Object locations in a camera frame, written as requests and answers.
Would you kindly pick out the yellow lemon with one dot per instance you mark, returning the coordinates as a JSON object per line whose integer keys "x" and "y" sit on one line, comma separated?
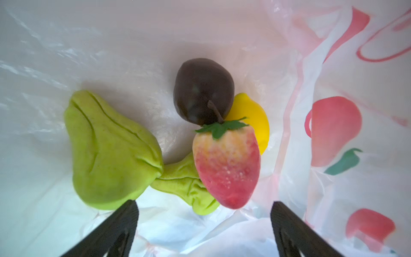
{"x": 244, "y": 106}

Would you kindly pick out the green pear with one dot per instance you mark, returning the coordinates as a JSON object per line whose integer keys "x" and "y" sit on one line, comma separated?
{"x": 115, "y": 158}

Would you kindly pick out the red strawberry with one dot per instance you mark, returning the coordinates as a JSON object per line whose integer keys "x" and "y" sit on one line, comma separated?
{"x": 228, "y": 160}

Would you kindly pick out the pink plastic bag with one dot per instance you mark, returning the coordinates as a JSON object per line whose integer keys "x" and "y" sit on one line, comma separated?
{"x": 334, "y": 78}

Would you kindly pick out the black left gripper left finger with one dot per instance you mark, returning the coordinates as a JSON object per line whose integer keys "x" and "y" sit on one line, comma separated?
{"x": 113, "y": 237}

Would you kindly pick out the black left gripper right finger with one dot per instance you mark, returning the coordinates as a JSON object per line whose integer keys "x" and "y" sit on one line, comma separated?
{"x": 296, "y": 239}

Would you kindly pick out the dark purple mangosteen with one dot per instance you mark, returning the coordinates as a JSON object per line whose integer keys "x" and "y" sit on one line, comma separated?
{"x": 199, "y": 81}

